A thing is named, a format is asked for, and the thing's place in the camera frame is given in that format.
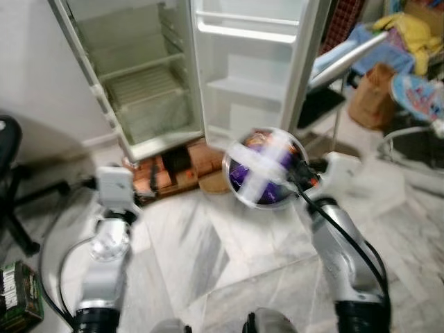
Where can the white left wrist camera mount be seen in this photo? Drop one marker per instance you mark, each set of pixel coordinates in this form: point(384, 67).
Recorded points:
point(115, 189)

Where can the brown cardboard box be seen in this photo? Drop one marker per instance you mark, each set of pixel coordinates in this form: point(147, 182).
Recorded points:
point(424, 8)

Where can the white high chair blue cushion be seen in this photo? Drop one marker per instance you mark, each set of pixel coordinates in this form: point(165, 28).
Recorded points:
point(340, 66)

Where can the red brick stack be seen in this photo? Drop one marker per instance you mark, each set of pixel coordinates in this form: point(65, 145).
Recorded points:
point(170, 173)

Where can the red tiled pillar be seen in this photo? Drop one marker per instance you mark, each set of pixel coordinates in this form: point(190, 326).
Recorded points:
point(343, 24)

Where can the brown paper bag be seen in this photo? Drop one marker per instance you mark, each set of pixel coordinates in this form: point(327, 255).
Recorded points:
point(371, 100)

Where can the white fridge door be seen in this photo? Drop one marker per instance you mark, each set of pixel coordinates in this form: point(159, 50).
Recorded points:
point(257, 97)

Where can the clear fridge shelf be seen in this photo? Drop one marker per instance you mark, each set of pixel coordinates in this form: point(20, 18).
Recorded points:
point(142, 84)

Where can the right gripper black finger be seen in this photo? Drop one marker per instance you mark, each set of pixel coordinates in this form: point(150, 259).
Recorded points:
point(293, 168)

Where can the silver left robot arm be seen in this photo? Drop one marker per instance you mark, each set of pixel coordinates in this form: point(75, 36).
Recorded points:
point(104, 270)

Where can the flat brown cardboard sheet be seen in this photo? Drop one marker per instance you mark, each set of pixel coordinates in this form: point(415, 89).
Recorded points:
point(211, 184)

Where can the yellow cloth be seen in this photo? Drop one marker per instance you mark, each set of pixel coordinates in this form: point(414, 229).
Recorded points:
point(416, 38)

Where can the white open fridge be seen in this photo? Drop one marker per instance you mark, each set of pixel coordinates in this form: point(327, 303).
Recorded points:
point(132, 41)

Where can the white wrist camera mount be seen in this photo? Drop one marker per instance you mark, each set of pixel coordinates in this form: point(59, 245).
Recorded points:
point(115, 189)
point(341, 175)

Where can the clear round taped food container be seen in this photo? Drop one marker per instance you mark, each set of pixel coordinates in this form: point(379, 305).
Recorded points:
point(263, 166)

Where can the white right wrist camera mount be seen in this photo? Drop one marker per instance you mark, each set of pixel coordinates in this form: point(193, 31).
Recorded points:
point(341, 175)

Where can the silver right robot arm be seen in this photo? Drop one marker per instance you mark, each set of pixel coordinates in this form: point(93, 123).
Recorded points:
point(347, 277)

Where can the white fridge door rack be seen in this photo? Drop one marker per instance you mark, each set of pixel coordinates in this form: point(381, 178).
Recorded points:
point(246, 28)

